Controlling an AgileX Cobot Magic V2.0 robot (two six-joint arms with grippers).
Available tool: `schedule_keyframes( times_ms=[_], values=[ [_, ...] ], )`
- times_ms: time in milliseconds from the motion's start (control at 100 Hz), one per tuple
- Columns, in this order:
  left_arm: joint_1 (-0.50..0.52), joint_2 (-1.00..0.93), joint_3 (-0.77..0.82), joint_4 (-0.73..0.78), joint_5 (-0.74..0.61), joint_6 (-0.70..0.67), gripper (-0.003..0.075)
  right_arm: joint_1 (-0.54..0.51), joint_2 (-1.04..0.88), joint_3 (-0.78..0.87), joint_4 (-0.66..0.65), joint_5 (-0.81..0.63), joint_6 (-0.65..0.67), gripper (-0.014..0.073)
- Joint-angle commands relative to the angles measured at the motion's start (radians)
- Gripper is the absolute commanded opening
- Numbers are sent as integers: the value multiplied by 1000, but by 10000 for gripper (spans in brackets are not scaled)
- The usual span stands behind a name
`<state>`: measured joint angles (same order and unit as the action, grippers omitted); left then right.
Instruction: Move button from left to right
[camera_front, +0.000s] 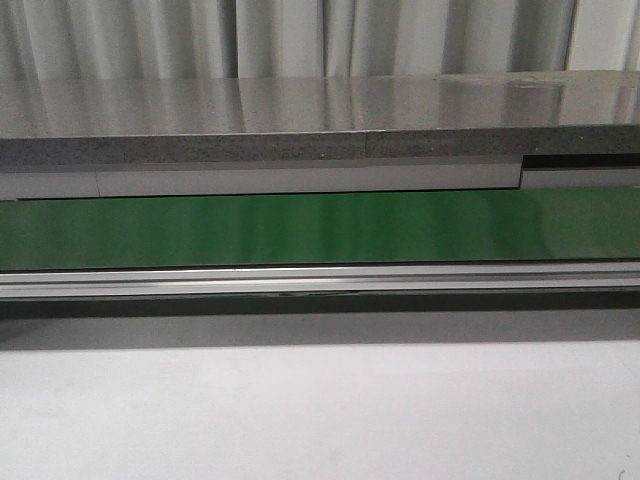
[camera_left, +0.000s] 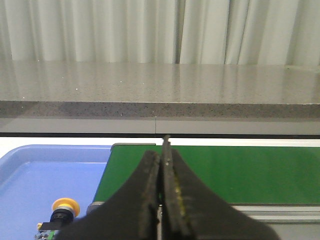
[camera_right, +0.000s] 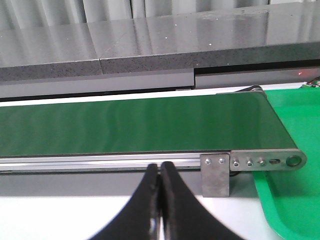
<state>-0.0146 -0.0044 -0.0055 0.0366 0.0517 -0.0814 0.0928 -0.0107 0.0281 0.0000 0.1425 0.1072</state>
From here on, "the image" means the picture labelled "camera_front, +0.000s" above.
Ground front aluminium conveyor rail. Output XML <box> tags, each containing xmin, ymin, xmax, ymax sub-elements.
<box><xmin>1</xmin><ymin>261</ymin><xmax>639</xmax><ymax>300</ymax></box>

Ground green conveyor belt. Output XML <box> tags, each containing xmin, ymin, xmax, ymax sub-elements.
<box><xmin>1</xmin><ymin>187</ymin><xmax>639</xmax><ymax>271</ymax></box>

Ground white pleated curtain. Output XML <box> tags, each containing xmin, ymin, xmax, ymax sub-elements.
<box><xmin>1</xmin><ymin>1</ymin><xmax>639</xmax><ymax>81</ymax></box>

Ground rear grey conveyor rail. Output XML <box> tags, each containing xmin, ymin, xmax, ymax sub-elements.
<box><xmin>1</xmin><ymin>153</ymin><xmax>639</xmax><ymax>200</ymax></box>

